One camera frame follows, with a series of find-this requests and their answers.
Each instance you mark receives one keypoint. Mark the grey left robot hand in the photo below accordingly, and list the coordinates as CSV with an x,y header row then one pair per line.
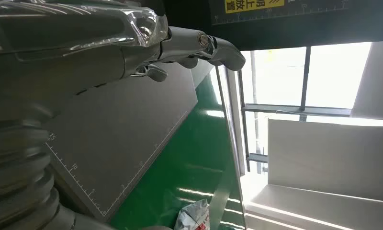
x,y
67,38

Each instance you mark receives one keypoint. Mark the aluminium conveyor frame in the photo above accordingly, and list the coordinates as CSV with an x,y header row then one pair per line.
x,y
234,127

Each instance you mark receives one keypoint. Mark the grey plastic mailer package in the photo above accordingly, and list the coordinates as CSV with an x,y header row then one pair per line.
x,y
191,217

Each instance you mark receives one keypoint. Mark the black scanner platform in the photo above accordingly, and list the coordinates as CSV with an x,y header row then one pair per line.
x,y
115,133

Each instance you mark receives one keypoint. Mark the grey window frame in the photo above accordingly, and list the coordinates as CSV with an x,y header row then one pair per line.
x,y
304,79

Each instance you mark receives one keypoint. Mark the green conveyor belt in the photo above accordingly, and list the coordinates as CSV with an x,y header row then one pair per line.
x,y
185,158

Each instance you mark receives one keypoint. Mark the yellow warning label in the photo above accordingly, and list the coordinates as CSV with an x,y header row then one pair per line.
x,y
251,4

